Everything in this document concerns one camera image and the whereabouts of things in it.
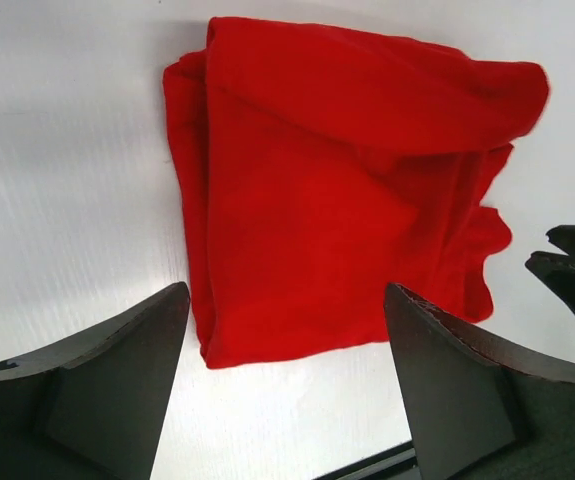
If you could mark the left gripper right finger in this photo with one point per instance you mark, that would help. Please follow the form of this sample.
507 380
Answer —
479 406

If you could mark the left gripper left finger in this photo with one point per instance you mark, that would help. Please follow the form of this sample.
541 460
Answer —
92 405

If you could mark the red t shirt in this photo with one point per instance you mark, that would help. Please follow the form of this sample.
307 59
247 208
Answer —
318 164

